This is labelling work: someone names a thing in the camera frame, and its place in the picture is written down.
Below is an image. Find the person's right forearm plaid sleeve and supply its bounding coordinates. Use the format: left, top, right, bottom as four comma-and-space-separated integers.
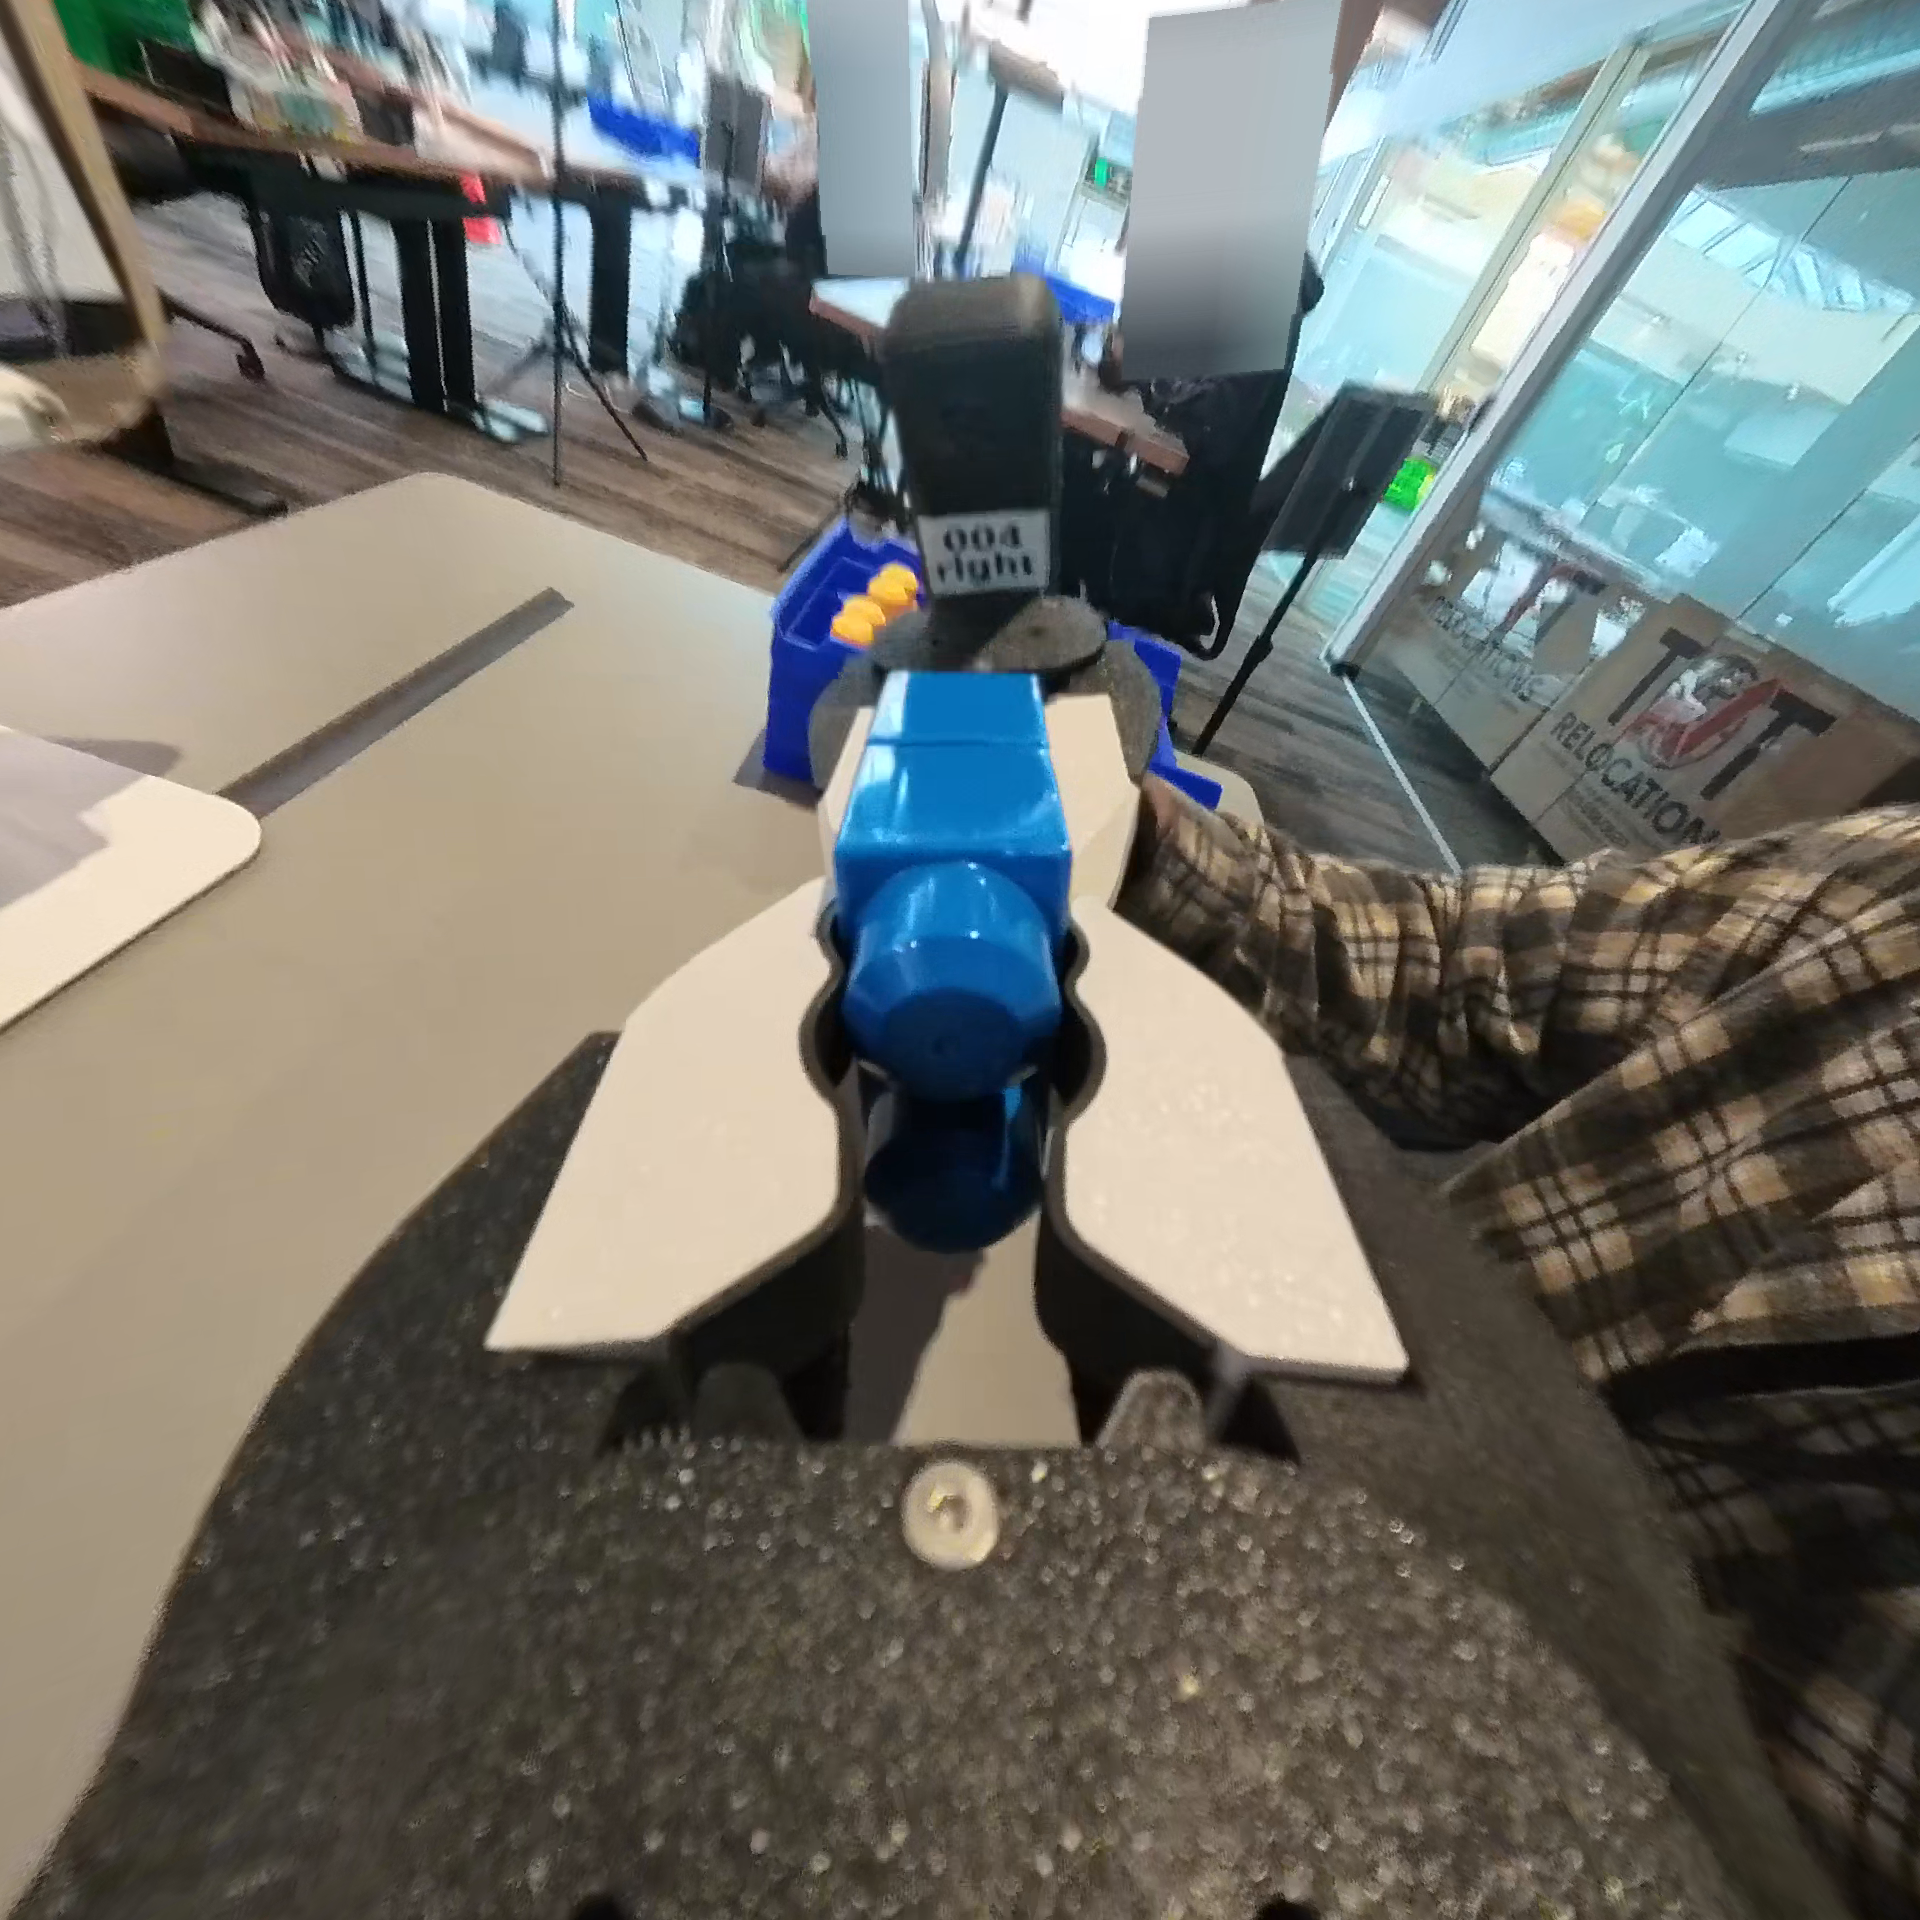
1119, 781, 1920, 1157

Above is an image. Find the printed cardboard box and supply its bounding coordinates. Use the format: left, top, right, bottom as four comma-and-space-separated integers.
1488, 593, 1920, 875

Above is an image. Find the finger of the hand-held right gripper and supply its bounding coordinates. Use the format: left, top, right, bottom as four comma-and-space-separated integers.
814, 704, 882, 903
1046, 695, 1146, 912

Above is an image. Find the blue two-stud mega block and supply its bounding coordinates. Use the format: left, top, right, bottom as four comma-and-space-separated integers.
832, 738, 1078, 1257

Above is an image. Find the small blue single-stud block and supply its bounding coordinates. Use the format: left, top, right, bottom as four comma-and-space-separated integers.
874, 670, 1057, 747

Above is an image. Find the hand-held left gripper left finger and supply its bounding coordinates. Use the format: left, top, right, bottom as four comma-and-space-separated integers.
488, 883, 874, 1363

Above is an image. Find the black tripod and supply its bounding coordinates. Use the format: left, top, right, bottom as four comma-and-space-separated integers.
483, 0, 652, 493

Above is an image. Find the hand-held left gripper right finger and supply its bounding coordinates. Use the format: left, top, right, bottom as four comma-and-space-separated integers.
1041, 897, 1414, 1384

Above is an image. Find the instruction board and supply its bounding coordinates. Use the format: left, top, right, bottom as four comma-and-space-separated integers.
0, 0, 174, 456

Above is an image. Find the blue plastic bin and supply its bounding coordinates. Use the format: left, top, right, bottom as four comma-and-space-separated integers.
762, 518, 1271, 825

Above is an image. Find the cluster of yellow blocks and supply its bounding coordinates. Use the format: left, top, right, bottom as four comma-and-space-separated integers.
832, 566, 924, 650

